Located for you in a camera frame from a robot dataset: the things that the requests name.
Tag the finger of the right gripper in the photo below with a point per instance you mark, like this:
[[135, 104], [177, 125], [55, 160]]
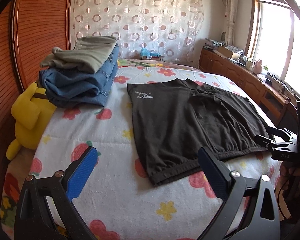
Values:
[[284, 133], [265, 142]]

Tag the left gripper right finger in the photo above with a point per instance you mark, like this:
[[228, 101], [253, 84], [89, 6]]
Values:
[[220, 178]]

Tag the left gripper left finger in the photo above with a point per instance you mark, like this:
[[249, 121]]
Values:
[[71, 181]]

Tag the black pants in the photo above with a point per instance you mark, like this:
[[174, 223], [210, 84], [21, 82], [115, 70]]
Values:
[[173, 120]]

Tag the person's right hand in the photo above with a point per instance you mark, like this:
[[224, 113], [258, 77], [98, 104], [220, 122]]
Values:
[[289, 180]]

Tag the wooden low cabinet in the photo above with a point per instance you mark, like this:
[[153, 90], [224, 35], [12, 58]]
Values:
[[279, 108]]

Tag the white floral bed sheet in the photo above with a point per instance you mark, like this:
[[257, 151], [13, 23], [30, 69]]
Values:
[[118, 200]]

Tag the pink bottle on cabinet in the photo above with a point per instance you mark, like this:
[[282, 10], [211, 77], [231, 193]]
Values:
[[257, 69]]

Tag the yellow Pikachu plush toy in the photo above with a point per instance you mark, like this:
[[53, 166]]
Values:
[[32, 112]]

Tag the folded blue jeans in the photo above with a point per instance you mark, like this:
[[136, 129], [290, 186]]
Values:
[[69, 88]]

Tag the cardboard box on cabinet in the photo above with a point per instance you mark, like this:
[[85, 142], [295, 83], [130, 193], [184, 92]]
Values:
[[229, 51]]

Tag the wooden framed window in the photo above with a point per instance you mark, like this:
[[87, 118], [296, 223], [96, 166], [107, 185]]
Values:
[[275, 42]]

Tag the pink floral blanket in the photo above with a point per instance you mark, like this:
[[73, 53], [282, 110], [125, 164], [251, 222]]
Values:
[[152, 63]]

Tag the folded olive grey garment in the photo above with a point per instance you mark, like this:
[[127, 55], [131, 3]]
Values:
[[88, 55]]

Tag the blue item on box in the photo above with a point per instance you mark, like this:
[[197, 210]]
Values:
[[147, 54]]

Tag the sheer circle pattern curtain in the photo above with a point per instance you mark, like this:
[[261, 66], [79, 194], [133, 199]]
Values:
[[166, 27]]

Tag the beige side window curtain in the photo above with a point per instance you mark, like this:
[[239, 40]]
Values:
[[231, 13]]

